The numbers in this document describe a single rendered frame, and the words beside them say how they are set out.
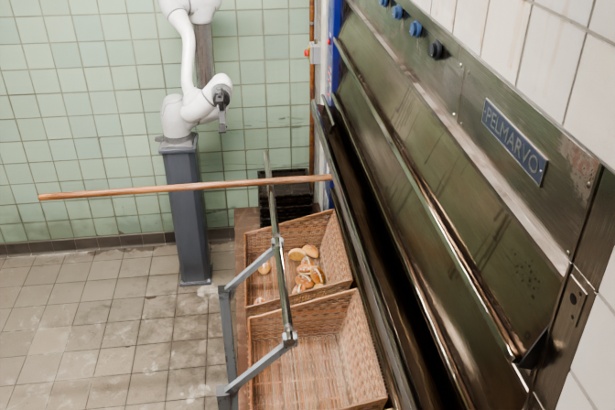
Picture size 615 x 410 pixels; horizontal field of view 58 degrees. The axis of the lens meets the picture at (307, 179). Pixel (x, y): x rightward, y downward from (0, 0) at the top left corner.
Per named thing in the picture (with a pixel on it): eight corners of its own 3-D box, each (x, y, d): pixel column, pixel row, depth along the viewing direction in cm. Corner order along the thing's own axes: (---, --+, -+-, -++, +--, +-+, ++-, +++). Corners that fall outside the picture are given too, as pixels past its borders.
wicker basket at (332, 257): (334, 249, 300) (336, 206, 286) (352, 326, 252) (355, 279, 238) (244, 254, 296) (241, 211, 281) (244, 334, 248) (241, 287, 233)
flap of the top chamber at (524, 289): (341, 43, 245) (358, -1, 236) (528, 367, 93) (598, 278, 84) (331, 40, 244) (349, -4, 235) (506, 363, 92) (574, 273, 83)
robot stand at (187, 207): (182, 265, 377) (162, 134, 325) (213, 264, 378) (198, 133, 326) (179, 286, 359) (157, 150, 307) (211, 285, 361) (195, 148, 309)
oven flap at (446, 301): (339, 98, 258) (355, 58, 249) (500, 458, 106) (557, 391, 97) (330, 95, 257) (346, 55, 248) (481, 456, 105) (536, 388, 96)
